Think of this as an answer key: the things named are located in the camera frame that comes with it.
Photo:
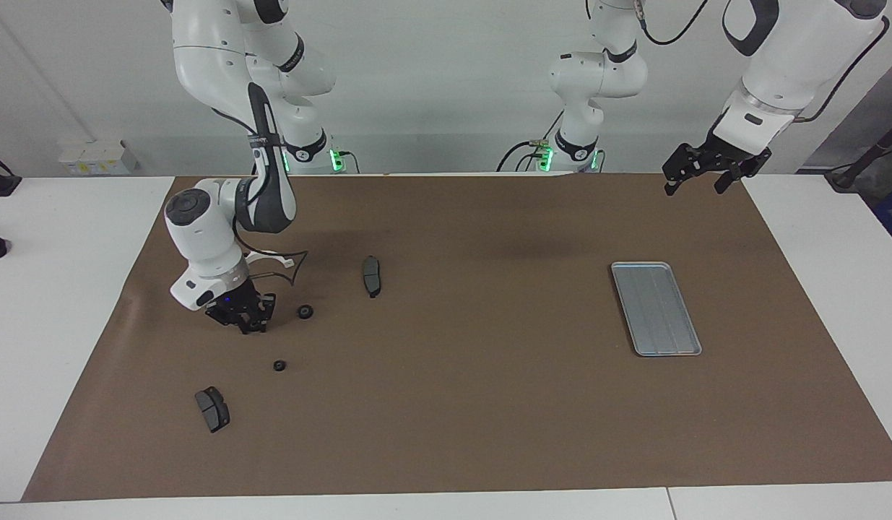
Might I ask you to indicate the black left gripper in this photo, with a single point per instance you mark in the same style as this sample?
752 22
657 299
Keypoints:
727 155

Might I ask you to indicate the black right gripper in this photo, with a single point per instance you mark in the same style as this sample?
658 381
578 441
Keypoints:
236 303

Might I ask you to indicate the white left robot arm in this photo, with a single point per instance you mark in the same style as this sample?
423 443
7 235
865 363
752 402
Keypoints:
792 72

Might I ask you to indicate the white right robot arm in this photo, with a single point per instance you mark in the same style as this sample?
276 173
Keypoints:
200 238

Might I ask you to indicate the silver ribbed metal tray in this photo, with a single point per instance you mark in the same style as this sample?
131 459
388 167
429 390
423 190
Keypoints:
659 310

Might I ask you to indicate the short dark grey brake pad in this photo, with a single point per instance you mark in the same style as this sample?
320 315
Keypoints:
213 409

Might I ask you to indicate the long dark grey brake pad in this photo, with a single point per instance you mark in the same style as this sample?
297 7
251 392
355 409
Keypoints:
372 276

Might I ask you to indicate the black stand pole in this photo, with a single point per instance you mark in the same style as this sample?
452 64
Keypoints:
868 155

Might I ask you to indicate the brown paper table mat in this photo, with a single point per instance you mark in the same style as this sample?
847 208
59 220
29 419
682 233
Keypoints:
453 404

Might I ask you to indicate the white curved plastic bracket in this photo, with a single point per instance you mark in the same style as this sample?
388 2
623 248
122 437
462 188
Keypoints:
272 257

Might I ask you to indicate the white wall socket boxes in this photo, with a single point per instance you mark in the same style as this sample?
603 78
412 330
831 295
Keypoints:
92 155

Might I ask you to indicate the black clamp mount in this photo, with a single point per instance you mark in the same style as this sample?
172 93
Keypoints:
1 184

